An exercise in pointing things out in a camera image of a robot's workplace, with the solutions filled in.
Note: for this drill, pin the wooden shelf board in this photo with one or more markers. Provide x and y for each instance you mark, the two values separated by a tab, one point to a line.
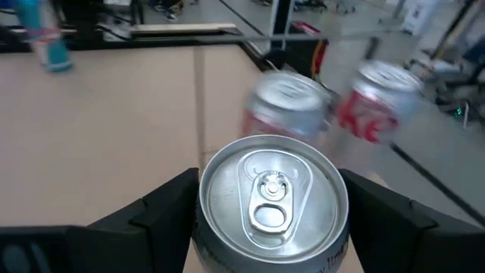
221	151

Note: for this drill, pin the silver Diet Coke can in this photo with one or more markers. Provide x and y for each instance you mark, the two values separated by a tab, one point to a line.
288	106
379	100

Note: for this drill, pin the blue silver Red Bull can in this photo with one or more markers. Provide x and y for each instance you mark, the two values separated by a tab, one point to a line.
53	57

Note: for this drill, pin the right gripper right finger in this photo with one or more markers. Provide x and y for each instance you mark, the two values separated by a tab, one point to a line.
390	235

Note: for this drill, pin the white and black floor pole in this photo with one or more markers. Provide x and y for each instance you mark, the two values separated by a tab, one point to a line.
282	19

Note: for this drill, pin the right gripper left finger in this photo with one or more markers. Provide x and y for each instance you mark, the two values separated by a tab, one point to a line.
151	235

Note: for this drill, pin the white printed container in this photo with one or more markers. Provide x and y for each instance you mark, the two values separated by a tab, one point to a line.
418	15

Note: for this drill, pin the tan table cover sheet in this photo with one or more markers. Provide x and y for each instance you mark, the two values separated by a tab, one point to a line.
94	132

